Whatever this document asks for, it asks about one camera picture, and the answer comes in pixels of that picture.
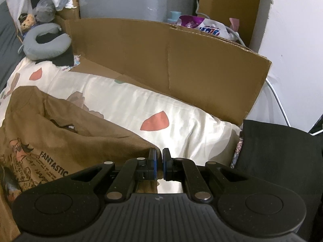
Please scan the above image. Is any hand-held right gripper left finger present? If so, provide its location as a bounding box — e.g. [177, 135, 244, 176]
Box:
[71, 148, 159, 202]

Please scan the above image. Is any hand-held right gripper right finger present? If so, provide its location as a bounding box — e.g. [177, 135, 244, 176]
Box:
[162, 148, 249, 203]

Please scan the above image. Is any brown printed t-shirt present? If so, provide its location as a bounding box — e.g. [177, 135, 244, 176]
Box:
[0, 86, 157, 232]

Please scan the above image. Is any cream bear print blanket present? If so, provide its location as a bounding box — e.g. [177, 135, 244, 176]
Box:
[0, 55, 243, 167]

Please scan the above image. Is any leopard print cloth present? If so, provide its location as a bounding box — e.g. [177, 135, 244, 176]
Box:
[231, 131, 244, 168]

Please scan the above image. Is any folded brown cardboard sheet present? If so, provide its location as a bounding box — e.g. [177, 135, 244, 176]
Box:
[64, 18, 273, 126]

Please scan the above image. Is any folded black garment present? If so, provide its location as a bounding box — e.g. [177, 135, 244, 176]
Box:
[231, 119, 323, 182]

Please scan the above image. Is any black cloth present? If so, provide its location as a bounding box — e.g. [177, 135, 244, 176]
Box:
[34, 31, 76, 67]

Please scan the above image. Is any purple white detergent bag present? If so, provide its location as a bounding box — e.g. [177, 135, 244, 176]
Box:
[178, 15, 239, 42]

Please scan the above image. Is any blue capped detergent bottle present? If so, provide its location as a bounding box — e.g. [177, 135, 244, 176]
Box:
[168, 11, 182, 24]

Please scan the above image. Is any grey neck pillow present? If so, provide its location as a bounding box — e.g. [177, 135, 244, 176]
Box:
[19, 22, 72, 60]

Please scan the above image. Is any grey appliance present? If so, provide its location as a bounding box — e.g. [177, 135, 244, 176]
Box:
[77, 0, 200, 24]

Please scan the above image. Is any small cardboard box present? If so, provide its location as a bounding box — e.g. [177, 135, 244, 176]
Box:
[54, 0, 81, 21]

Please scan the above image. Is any clear plastic bag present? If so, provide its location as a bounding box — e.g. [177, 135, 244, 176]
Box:
[31, 0, 56, 22]

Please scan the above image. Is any grey blanket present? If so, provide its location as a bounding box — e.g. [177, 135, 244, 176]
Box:
[0, 1, 26, 89]

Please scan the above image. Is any small plush doll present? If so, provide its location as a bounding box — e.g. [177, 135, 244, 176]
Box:
[19, 13, 36, 32]

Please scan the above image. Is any white cable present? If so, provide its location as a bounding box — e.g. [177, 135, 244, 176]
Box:
[195, 0, 290, 126]

